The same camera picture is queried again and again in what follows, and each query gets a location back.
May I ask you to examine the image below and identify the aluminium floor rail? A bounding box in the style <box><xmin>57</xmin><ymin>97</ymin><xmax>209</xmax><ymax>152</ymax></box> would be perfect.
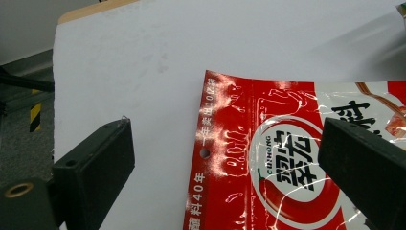
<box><xmin>0</xmin><ymin>91</ymin><xmax>54</xmax><ymax>116</ymax></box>

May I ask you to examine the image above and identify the white table sheet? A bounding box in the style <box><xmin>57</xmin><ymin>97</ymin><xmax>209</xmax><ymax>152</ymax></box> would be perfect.
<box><xmin>52</xmin><ymin>0</ymin><xmax>406</xmax><ymax>230</ymax></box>

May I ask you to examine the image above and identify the red sauce packet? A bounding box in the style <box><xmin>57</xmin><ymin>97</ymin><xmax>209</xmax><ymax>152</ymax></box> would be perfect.
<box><xmin>182</xmin><ymin>69</ymin><xmax>406</xmax><ymax>230</ymax></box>

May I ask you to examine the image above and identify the black metal stand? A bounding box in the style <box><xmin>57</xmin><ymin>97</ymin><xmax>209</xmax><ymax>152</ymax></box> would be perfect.
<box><xmin>0</xmin><ymin>65</ymin><xmax>55</xmax><ymax>94</ymax></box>

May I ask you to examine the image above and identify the yellow black hazard tape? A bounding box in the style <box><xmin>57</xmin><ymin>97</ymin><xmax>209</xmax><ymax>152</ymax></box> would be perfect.
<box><xmin>29</xmin><ymin>89</ymin><xmax>43</xmax><ymax>133</ymax></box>

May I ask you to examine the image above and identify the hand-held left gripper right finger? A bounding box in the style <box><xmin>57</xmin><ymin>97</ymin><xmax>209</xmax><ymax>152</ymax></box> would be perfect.
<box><xmin>318</xmin><ymin>116</ymin><xmax>406</xmax><ymax>230</ymax></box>

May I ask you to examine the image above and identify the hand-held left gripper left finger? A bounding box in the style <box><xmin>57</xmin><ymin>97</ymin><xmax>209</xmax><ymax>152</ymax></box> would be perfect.
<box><xmin>52</xmin><ymin>117</ymin><xmax>136</xmax><ymax>230</ymax></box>

